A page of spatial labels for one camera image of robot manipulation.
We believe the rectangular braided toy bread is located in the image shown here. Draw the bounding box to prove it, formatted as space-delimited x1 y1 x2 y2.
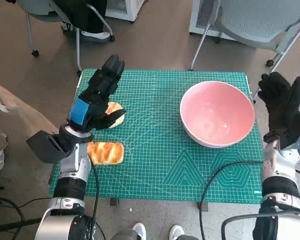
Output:
86 141 125 166

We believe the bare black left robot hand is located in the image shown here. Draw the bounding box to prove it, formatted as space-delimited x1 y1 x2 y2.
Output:
64 54 127 133

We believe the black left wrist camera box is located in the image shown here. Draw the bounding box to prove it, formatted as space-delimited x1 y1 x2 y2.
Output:
26 130 75 165

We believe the grey chair with seated person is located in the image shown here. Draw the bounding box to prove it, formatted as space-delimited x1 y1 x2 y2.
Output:
24 0 116 76

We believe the green cutting mat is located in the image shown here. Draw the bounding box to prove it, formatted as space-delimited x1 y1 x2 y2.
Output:
48 69 265 205

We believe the white shoe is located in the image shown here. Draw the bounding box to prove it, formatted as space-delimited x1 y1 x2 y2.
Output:
132 222 148 240
170 224 186 240

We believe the pink bowl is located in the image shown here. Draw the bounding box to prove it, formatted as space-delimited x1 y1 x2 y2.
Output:
179 80 256 149

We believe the seated person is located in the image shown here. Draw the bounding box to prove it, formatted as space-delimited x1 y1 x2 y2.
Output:
53 0 112 42

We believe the standing person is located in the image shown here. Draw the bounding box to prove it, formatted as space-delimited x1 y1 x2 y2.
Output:
0 79 62 173

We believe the round toy bread bun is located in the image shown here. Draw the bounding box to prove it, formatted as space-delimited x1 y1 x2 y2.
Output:
106 101 126 129

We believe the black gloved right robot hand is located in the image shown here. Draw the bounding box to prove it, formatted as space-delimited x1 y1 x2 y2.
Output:
256 71 300 145

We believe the white cabinet with mesh door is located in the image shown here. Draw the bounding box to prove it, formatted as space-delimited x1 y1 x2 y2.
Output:
105 0 146 22

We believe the long black stand leg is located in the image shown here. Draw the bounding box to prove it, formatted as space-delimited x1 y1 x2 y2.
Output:
0 217 42 232

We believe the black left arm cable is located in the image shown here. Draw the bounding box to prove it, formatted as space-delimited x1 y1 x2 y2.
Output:
89 162 107 240

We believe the grey mesh chair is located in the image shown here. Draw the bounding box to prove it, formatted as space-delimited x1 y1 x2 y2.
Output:
189 0 300 105

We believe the black device with metal clips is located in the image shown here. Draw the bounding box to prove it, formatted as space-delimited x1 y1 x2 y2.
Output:
83 216 99 240

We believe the white cabinet with grille side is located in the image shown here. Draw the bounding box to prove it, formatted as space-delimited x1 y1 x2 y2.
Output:
189 0 241 41

